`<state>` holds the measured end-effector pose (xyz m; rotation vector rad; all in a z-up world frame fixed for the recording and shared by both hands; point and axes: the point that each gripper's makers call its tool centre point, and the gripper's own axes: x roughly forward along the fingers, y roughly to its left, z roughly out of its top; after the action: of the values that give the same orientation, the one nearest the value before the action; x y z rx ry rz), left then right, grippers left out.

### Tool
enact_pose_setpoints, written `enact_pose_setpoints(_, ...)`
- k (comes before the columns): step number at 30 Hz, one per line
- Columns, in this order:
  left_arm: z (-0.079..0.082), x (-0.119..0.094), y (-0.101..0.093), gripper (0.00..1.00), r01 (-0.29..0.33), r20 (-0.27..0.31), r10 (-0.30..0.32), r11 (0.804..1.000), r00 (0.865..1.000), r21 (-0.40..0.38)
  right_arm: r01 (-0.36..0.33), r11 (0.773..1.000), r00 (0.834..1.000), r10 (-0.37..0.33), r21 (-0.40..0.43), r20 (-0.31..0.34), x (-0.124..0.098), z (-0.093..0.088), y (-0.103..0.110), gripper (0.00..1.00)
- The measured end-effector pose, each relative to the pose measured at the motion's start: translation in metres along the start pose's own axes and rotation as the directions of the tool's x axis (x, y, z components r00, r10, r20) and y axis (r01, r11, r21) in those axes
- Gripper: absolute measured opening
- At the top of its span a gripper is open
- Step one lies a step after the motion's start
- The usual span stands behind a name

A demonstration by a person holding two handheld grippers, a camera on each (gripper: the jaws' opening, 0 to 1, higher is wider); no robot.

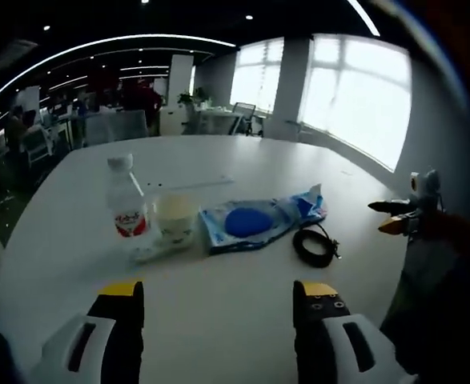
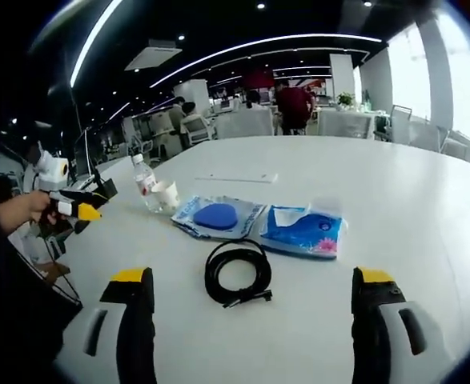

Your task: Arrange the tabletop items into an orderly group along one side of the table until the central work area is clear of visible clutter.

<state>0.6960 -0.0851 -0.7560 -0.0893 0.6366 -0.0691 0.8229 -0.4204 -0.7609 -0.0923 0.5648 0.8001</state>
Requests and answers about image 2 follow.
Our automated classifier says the white table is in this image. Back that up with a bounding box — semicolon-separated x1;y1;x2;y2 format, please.
50;134;470;384

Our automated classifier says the white paper cup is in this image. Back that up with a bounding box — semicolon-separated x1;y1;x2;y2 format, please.
150;179;180;215

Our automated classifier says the dark clothing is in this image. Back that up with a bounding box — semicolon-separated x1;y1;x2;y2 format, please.
0;239;84;373

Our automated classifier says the potted green plant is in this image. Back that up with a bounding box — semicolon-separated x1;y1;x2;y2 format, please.
335;91;357;111

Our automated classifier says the blue tissue pack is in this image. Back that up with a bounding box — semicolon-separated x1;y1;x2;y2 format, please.
258;195;347;262

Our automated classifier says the clear water bottle red label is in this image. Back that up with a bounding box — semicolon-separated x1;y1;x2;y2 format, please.
131;153;159;213

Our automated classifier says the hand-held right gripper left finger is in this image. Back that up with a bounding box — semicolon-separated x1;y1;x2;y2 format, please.
54;266;157;384

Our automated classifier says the ceiling air conditioner unit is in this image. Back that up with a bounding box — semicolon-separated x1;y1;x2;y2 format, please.
123;38;184;73

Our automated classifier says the white mesh office chair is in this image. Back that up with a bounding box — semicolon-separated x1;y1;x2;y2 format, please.
317;110;374;141
214;108;276;139

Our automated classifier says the blue plastic snack bag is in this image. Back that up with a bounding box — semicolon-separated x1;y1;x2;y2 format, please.
171;194;268;241

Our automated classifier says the black cable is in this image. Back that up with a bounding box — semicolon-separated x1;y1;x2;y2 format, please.
203;238;275;310

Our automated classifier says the person's left hand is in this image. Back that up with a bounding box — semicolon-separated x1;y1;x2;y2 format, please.
16;190;58;234

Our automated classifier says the curved ceiling light strip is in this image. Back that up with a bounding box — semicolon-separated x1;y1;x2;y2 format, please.
149;34;383;88
69;0;123;87

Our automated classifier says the white table socket panel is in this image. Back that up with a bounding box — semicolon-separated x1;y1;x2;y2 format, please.
194;172;279;185

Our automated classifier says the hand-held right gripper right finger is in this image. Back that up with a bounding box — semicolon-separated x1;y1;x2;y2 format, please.
350;266;458;384

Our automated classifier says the small black box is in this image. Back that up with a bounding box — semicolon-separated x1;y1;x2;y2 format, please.
92;159;119;202

